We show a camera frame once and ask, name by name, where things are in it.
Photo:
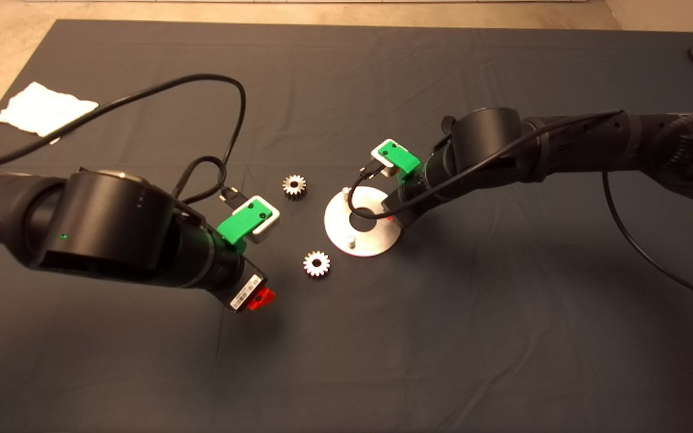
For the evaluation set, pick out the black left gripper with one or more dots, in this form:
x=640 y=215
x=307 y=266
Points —
x=241 y=285

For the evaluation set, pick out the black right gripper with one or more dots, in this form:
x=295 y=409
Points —
x=408 y=205

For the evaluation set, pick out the small steel planetary gear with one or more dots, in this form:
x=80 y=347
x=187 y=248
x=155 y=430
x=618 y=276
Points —
x=317 y=263
x=294 y=186

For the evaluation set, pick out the round metal carrier plate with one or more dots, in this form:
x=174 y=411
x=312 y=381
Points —
x=335 y=225

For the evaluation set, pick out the dark grey tablecloth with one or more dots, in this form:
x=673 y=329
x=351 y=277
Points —
x=382 y=361

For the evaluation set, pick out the white crumpled tissue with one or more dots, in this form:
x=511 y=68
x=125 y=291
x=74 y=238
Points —
x=46 y=111

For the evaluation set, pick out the right wrist green mount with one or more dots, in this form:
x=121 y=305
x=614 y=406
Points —
x=402 y=157

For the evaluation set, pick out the wrist green mount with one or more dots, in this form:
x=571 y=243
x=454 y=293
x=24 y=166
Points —
x=239 y=221
x=402 y=157

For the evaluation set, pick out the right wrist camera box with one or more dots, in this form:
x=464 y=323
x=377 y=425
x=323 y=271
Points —
x=378 y=156

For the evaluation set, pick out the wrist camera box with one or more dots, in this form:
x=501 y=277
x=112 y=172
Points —
x=378 y=156
x=269 y=225

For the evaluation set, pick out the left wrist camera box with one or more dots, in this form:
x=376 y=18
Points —
x=269 y=225

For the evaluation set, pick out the left wrist green mount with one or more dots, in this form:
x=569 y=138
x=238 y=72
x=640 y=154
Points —
x=239 y=221

